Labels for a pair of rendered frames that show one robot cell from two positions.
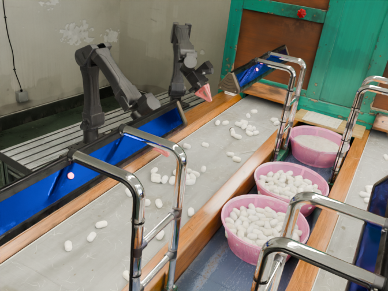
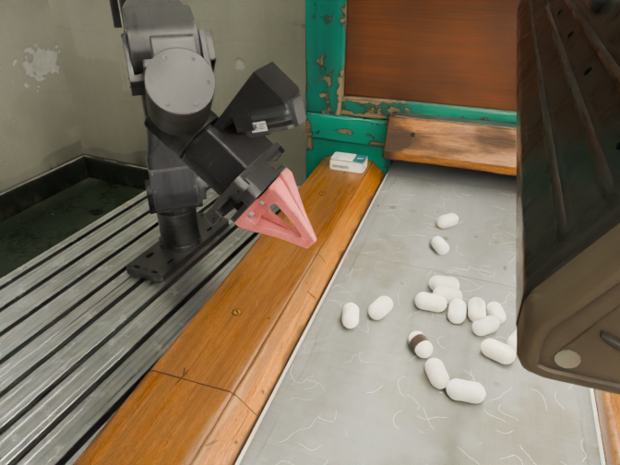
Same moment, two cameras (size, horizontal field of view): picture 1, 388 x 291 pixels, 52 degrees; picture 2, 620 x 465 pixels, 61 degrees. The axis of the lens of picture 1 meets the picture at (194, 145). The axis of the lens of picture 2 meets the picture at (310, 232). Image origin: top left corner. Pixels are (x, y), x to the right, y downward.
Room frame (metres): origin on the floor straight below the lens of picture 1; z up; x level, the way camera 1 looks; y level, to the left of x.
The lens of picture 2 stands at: (1.24, 0.01, 1.14)
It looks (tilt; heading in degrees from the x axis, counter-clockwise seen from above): 31 degrees down; 353
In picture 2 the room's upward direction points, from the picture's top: straight up
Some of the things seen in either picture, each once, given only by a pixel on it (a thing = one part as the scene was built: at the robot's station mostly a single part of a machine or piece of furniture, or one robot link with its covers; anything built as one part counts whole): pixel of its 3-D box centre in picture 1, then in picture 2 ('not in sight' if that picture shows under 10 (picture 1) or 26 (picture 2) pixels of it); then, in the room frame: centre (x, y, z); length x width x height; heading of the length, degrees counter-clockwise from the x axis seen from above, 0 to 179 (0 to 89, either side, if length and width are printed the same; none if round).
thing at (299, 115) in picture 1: (329, 122); not in sight; (1.81, -0.65, 0.77); 0.33 x 0.15 x 0.01; 64
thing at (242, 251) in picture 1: (261, 231); not in sight; (0.97, -0.24, 0.72); 0.27 x 0.27 x 0.10
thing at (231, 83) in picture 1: (260, 64); (588, 30); (1.59, -0.23, 1.08); 0.62 x 0.08 x 0.07; 154
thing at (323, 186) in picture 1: (288, 190); not in sight; (1.22, -0.36, 0.72); 0.27 x 0.27 x 0.10
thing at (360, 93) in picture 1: (369, 139); not in sight; (1.37, -0.66, 0.90); 0.20 x 0.19 x 0.45; 154
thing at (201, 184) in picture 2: (176, 90); (175, 192); (1.99, 0.13, 0.77); 0.09 x 0.06 x 0.06; 102
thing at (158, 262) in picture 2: (175, 101); (178, 226); (2.00, 0.13, 0.71); 0.20 x 0.07 x 0.08; 149
